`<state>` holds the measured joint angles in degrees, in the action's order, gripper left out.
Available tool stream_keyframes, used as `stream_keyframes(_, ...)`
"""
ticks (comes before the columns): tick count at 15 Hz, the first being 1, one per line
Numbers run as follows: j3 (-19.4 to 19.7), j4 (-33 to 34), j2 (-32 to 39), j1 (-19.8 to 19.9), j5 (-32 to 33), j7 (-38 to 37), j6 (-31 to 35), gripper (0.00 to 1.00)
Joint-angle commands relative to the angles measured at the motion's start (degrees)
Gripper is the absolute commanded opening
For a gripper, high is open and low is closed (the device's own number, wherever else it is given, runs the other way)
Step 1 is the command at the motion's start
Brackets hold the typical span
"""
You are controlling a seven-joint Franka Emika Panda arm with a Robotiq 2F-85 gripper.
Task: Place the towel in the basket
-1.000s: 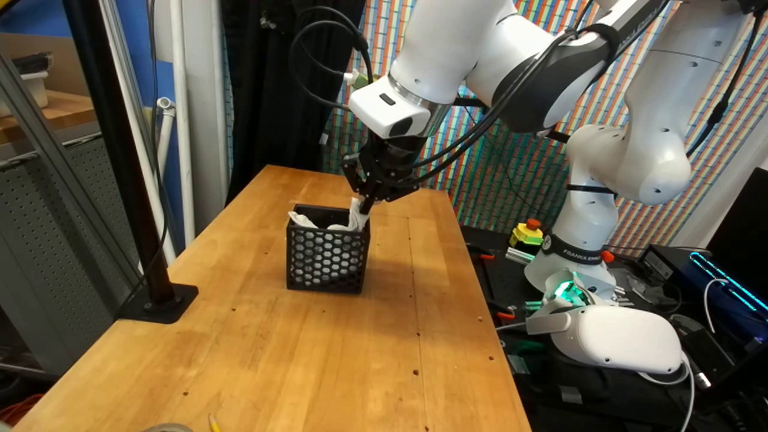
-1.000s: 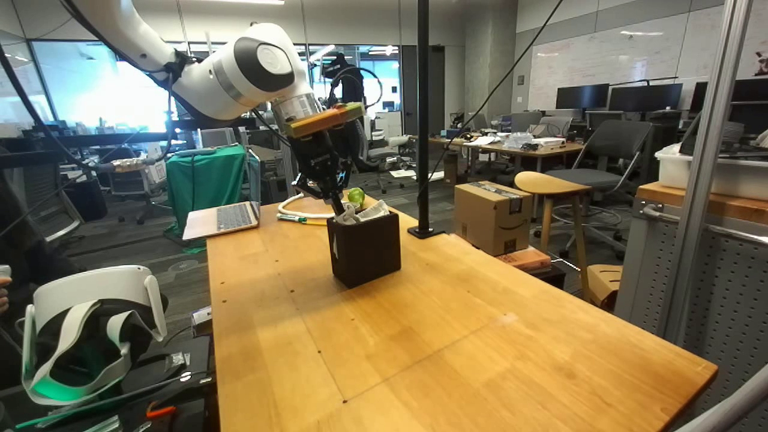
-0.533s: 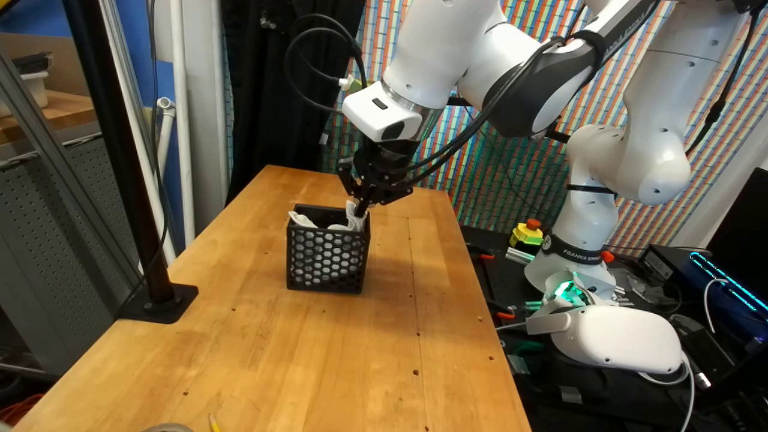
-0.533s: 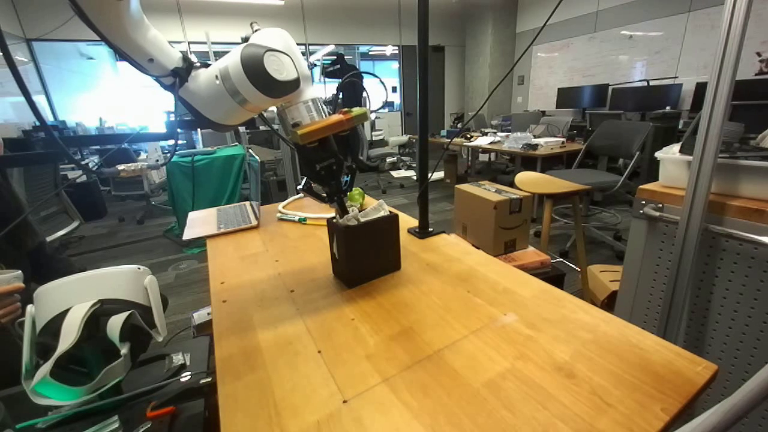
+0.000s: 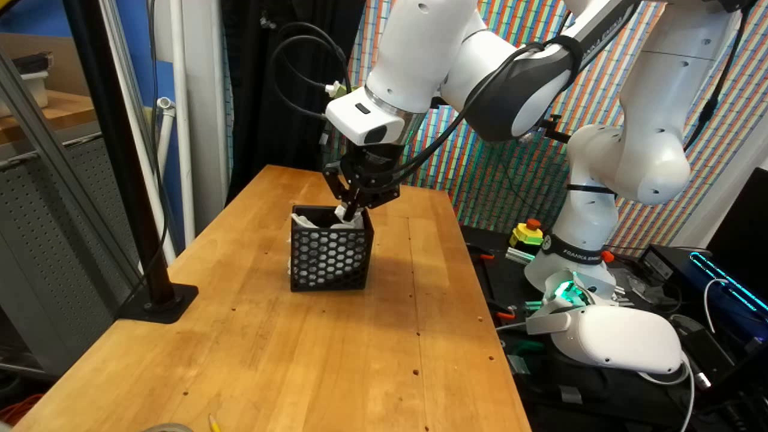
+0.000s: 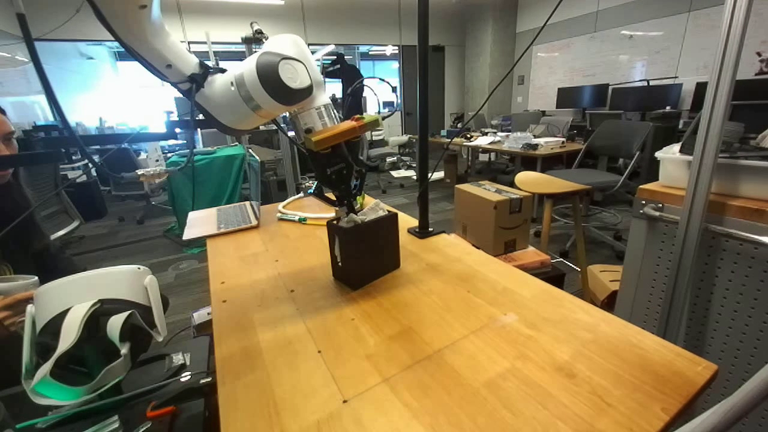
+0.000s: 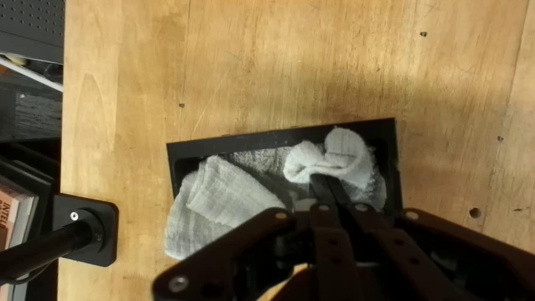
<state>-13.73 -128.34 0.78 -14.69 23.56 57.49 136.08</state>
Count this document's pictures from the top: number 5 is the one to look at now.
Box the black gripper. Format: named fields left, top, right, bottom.
left=319, top=142, right=404, bottom=225

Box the white towel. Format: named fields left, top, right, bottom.
left=290, top=205, right=368, bottom=235

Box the black perforated basket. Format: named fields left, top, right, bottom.
left=289, top=203, right=378, bottom=293

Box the striped colourful cloth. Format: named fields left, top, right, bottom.
left=351, top=0, right=768, bottom=252

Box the black curtain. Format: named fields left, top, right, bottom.
left=218, top=0, right=369, bottom=203

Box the yellow emergency stop button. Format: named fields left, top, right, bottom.
left=507, top=215, right=547, bottom=259

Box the black pole with base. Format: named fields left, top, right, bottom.
left=60, top=0, right=201, bottom=327

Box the white VR headset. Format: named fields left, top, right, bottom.
left=522, top=269, right=688, bottom=378

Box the grey perforated metal cabinet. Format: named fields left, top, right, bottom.
left=0, top=54, right=146, bottom=378

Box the black case with blue edge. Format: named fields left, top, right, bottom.
left=684, top=247, right=768, bottom=351

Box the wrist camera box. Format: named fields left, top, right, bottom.
left=321, top=83, right=410, bottom=148

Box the black camera cable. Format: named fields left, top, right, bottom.
left=266, top=19, right=578, bottom=187

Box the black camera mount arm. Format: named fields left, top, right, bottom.
left=535, top=117, right=577, bottom=148

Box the aluminium frame post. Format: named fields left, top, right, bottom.
left=97, top=0, right=180, bottom=267

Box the thin white cable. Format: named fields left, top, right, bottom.
left=634, top=355, right=702, bottom=432

